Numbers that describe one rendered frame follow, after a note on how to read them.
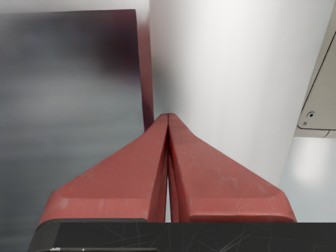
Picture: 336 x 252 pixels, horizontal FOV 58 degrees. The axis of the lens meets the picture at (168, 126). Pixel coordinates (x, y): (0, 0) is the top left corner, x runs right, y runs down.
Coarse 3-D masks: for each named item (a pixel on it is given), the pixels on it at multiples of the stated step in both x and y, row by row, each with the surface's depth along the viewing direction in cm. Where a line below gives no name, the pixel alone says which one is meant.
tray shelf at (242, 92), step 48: (192, 0) 12; (240, 0) 13; (288, 0) 13; (192, 48) 14; (240, 48) 14; (288, 48) 14; (192, 96) 15; (240, 96) 15; (288, 96) 16; (240, 144) 17; (288, 144) 18
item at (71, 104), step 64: (0, 0) 9; (64, 0) 9; (128, 0) 9; (0, 64) 13; (64, 64) 13; (128, 64) 14; (0, 128) 15; (64, 128) 15; (128, 128) 16; (0, 192) 17
